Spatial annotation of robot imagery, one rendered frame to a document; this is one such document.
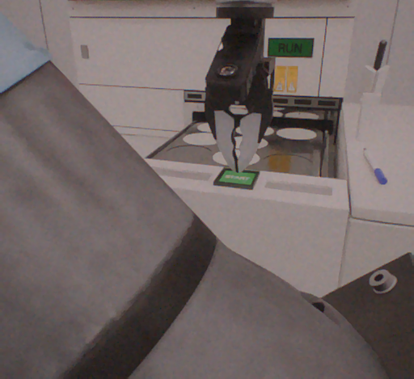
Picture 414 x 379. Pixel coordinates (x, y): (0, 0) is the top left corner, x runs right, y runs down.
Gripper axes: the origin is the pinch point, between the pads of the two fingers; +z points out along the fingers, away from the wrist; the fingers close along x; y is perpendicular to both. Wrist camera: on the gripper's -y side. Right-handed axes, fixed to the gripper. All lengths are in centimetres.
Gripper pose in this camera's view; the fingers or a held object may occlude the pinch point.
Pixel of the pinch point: (236, 166)
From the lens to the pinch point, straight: 52.0
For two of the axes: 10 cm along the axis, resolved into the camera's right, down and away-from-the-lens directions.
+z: 0.0, 9.2, 3.9
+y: 2.8, -3.7, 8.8
